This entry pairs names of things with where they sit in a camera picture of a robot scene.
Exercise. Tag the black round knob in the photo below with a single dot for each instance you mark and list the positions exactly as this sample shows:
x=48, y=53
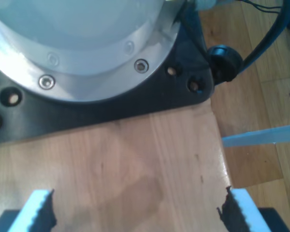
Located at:
x=224, y=61

